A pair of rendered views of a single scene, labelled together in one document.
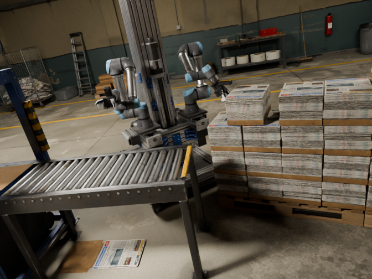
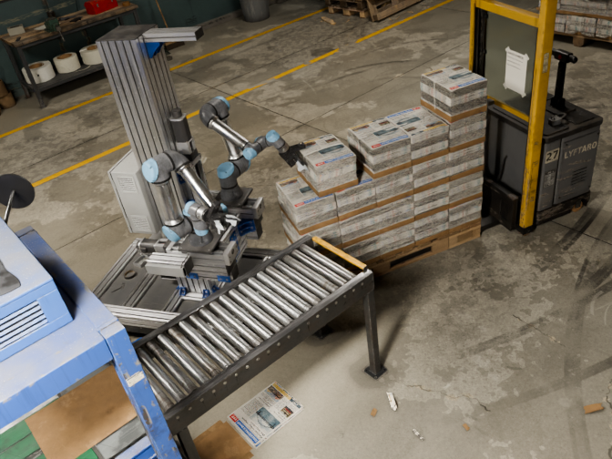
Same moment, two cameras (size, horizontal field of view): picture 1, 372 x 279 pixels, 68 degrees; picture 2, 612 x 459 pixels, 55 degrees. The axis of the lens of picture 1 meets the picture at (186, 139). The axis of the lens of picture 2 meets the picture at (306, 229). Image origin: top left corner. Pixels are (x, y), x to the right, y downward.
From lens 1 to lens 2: 2.39 m
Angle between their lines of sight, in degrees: 41
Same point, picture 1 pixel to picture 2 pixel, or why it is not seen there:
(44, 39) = not seen: outside the picture
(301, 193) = (397, 242)
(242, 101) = (335, 165)
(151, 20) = (167, 83)
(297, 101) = (389, 149)
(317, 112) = (406, 155)
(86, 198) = (285, 341)
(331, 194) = (423, 229)
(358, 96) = (436, 130)
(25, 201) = (215, 390)
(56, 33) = not seen: outside the picture
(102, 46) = not seen: outside the picture
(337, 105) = (422, 144)
